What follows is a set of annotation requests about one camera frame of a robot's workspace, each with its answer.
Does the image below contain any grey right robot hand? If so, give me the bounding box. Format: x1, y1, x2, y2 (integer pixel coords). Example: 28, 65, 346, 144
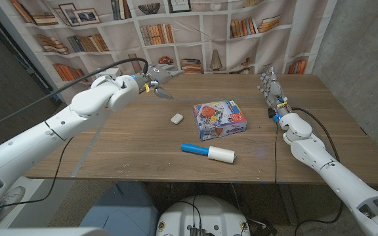
257, 65, 290, 117

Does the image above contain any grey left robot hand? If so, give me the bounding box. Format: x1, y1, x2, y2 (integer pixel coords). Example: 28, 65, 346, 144
133, 64, 185, 100

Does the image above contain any colourful Snap Circuits box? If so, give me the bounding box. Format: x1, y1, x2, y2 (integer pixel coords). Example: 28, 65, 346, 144
192, 100, 248, 142

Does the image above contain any printed bookshelf backdrop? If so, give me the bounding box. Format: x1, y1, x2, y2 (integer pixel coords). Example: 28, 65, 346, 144
0, 0, 339, 108

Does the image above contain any grey table leg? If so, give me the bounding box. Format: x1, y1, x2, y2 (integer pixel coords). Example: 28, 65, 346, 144
277, 184, 300, 227

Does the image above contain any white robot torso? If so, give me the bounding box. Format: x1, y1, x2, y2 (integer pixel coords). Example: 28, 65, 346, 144
156, 195, 251, 236

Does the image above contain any blue grey stool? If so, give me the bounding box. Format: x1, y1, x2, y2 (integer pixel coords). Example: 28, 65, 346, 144
79, 182, 160, 236

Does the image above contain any white floor board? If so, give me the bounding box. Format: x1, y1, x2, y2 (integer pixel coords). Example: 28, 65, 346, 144
0, 176, 75, 229

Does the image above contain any white sneaker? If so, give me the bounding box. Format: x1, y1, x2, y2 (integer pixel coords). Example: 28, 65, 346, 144
0, 186, 26, 229

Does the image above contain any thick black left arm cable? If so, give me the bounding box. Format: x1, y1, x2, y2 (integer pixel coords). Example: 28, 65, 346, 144
0, 57, 150, 135

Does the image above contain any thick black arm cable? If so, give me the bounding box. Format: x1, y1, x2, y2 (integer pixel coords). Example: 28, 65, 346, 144
0, 57, 150, 135
290, 106, 344, 236

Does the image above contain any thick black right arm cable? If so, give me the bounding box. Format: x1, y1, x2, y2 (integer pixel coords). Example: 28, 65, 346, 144
290, 106, 344, 236

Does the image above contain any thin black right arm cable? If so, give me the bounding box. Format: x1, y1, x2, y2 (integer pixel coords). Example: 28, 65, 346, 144
273, 121, 279, 184

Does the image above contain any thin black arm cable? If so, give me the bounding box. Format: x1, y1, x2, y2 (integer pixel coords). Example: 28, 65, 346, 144
273, 121, 279, 184
0, 136, 75, 212

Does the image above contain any blue handled white lint roller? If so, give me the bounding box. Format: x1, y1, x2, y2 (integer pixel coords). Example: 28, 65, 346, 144
180, 142, 236, 165

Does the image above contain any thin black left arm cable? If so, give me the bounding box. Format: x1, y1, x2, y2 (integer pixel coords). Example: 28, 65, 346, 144
0, 136, 75, 212

